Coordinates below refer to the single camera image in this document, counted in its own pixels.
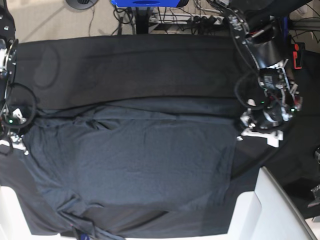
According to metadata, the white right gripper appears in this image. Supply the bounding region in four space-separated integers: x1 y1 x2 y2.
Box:
0 132 29 156

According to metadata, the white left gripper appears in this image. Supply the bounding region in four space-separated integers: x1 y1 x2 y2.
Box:
237 109 284 148

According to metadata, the dark blue-grey T-shirt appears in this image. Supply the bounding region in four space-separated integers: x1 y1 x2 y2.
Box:
21 96 241 238

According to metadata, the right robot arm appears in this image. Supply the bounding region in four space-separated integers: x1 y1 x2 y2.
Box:
0 0 37 157

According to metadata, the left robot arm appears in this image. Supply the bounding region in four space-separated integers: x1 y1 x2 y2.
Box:
216 0 305 148

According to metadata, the white foam block right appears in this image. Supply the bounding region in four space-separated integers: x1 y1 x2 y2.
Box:
227 167 317 240

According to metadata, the white foam block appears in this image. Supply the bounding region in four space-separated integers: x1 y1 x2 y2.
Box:
227 167 317 240
0 186 61 240

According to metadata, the white foam block left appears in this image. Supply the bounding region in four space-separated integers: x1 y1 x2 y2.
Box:
0 186 61 240

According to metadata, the black table cloth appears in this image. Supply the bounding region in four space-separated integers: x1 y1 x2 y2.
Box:
0 33 320 237

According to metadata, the red and black clamp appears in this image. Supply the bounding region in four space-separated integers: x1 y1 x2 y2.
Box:
292 42 306 70

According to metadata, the blue clamp at front edge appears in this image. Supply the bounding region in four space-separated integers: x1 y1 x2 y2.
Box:
75 231 91 240

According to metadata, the round black floor grommet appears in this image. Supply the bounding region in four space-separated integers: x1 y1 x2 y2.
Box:
66 0 98 10

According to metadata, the white power strip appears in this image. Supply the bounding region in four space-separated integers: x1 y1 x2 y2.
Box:
149 12 224 25

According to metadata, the blue box on stand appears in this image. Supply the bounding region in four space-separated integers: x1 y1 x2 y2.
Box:
110 0 189 8

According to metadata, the black table stand column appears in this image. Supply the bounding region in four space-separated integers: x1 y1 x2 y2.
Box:
133 7 154 35

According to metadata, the black metal bracket right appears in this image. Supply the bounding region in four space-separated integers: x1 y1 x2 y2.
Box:
307 185 320 208

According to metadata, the blue clamp with black handle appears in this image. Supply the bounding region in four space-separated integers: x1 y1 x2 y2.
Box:
281 16 292 47

